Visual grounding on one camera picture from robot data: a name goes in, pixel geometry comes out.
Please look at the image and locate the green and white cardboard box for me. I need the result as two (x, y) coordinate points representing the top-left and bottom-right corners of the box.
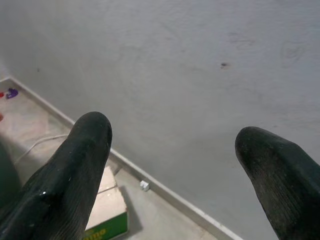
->
(84, 166), (130, 240)

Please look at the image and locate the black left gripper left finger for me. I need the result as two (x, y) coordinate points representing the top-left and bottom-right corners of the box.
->
(0, 111), (113, 240)

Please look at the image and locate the white cable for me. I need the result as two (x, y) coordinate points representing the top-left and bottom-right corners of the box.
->
(13, 133), (69, 164)

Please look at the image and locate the purple plastic toy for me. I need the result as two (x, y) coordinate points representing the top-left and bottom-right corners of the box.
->
(6, 87), (20, 100)

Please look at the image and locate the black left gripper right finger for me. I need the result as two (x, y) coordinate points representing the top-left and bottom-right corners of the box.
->
(234, 126), (320, 240)

